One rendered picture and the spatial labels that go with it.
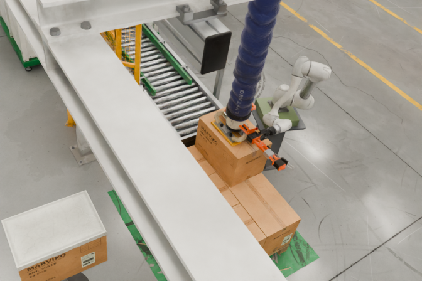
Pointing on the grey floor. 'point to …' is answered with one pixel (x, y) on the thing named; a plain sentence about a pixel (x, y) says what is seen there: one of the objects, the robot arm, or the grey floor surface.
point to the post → (218, 83)
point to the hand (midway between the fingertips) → (255, 138)
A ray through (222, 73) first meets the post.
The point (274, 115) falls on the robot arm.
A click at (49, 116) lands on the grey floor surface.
